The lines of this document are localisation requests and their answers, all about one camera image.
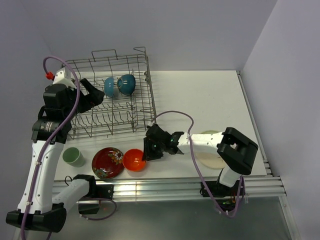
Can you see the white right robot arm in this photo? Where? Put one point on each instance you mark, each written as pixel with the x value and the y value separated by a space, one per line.
pixel 236 150

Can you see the beige round plate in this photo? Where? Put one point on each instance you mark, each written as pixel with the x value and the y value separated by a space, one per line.
pixel 210 160

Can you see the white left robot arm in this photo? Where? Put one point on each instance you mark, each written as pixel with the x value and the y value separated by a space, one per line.
pixel 38 210

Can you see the orange bowl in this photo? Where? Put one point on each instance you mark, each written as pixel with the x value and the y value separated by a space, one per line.
pixel 132 160

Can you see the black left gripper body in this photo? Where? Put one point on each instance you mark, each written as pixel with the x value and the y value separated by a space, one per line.
pixel 84 104

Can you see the red floral plate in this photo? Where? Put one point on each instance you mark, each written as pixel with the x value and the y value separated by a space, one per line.
pixel 107 163

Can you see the dark blue bowl beige inside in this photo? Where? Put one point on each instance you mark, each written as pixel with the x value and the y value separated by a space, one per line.
pixel 126 84

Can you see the grey wire dish rack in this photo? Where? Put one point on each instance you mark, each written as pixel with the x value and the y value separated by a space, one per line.
pixel 120 114

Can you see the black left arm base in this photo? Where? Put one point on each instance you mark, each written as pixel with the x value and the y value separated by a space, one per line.
pixel 91 204

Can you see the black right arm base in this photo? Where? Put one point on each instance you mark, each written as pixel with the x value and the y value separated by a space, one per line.
pixel 221 191

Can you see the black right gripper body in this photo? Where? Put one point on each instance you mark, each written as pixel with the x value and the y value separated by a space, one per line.
pixel 153 151

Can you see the light blue bowl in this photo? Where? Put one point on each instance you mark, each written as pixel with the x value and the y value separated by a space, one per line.
pixel 109 87

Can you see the green cup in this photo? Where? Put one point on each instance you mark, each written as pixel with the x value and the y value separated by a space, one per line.
pixel 73 157

